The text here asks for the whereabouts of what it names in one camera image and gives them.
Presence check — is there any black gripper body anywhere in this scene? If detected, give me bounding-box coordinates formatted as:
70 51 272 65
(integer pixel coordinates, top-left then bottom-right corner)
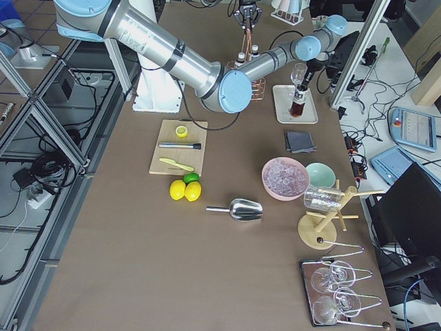
234 0 263 24
305 57 329 83

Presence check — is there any tea bottle white cap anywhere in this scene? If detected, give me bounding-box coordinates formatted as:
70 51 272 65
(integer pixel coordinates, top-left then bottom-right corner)
289 86 307 117

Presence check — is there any copper wire bottle basket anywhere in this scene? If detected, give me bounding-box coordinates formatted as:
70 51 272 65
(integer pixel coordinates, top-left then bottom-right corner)
227 29 266 101

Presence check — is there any clear wine glass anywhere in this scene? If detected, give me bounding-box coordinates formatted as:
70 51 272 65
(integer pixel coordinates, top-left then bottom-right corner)
287 62 307 99

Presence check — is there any cream rabbit tray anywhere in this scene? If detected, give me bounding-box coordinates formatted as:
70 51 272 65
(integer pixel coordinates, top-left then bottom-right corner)
272 85 318 124

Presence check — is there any grey folded cloth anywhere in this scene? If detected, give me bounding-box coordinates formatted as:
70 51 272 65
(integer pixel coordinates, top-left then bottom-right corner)
285 131 316 154

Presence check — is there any green bowl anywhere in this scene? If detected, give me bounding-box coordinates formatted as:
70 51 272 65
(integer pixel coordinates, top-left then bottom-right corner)
306 163 336 188

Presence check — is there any pink bowl of ice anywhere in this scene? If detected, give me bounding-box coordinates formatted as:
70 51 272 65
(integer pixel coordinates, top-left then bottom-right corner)
261 157 309 201

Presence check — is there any clear glass mug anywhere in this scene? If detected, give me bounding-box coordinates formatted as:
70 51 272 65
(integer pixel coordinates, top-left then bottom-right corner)
303 185 344 212

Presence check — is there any blue teach pendant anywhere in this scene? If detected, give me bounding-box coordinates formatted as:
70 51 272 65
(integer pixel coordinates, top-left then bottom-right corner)
389 107 438 152
370 146 417 185

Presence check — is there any steel muddler black tip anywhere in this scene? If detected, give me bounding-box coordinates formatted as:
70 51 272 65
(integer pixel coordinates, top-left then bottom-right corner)
158 142 202 150

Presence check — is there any yellow half lemon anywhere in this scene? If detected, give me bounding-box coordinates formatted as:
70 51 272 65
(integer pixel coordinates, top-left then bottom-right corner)
175 126 188 138

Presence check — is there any bamboo cutting board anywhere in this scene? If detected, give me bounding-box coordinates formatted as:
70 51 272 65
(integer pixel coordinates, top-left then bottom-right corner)
149 119 207 176

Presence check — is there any steel ice scoop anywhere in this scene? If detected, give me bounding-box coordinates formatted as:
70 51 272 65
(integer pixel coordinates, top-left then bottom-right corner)
205 198 263 221

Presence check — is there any yellow plastic knife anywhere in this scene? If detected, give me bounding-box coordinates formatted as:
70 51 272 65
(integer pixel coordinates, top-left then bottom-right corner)
159 157 194 172

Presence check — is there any wooden cup tree stand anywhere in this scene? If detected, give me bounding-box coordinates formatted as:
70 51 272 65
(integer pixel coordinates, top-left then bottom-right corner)
298 181 384 250

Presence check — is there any green lime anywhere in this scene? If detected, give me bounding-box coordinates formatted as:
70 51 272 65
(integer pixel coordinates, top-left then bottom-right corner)
183 172 199 184

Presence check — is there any black glass rack tray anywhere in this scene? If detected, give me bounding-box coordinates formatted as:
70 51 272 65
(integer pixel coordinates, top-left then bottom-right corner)
299 260 333 328

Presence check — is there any hanging wine glass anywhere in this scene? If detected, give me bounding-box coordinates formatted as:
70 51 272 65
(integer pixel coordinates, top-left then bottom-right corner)
311 260 373 294
311 288 382 325

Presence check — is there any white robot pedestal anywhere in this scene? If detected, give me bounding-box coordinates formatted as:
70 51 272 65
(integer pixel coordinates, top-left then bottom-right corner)
132 0 185 114

